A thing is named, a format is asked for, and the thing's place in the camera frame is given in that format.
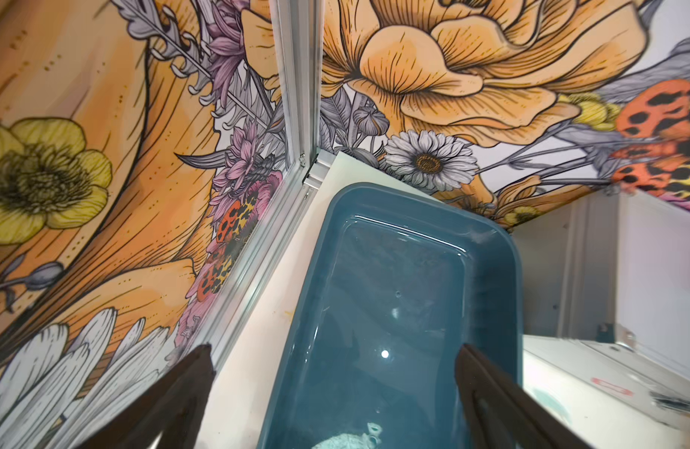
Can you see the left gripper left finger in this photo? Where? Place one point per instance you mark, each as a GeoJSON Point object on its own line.
{"type": "Point", "coordinates": [169, 414]}

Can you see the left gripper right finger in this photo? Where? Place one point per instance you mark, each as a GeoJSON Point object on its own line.
{"type": "Point", "coordinates": [499, 413]}

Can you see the silver metal first-aid case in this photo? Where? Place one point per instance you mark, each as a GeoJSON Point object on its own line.
{"type": "Point", "coordinates": [606, 298]}

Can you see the teal storage tray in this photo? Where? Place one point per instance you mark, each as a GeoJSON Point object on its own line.
{"type": "Point", "coordinates": [397, 284]}

